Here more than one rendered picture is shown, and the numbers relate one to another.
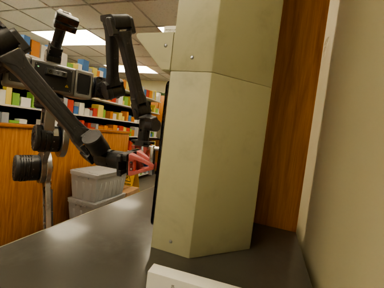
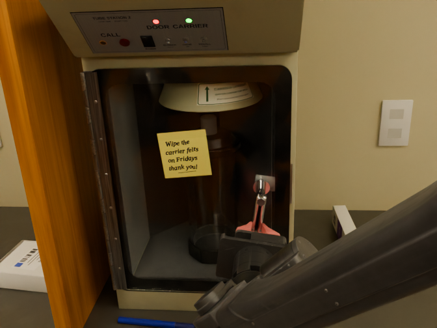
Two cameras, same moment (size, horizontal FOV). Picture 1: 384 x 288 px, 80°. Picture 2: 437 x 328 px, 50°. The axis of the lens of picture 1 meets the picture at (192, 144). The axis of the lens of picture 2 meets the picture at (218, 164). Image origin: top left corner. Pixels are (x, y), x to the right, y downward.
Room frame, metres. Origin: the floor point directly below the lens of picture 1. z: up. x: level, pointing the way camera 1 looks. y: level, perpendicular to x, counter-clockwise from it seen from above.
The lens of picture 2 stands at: (0.86, 0.72, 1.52)
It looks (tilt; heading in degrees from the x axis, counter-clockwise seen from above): 23 degrees down; 258
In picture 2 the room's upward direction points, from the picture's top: 3 degrees counter-clockwise
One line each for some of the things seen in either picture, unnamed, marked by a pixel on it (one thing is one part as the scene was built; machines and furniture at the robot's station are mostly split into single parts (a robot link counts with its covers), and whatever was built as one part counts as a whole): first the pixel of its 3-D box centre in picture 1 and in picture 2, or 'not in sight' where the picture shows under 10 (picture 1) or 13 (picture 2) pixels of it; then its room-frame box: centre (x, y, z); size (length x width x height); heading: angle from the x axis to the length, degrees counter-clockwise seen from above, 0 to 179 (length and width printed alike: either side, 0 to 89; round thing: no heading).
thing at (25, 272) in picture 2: not in sight; (41, 265); (1.06, -0.18, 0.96); 0.16 x 0.12 x 0.04; 155
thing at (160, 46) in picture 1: (176, 69); (177, 20); (0.77, 0.08, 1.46); 0.32 x 0.12 x 0.10; 162
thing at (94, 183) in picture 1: (100, 182); not in sight; (2.85, 1.09, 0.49); 0.60 x 0.42 x 0.33; 162
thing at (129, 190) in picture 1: (123, 197); not in sight; (3.45, 0.94, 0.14); 0.41 x 0.32 x 0.28; 168
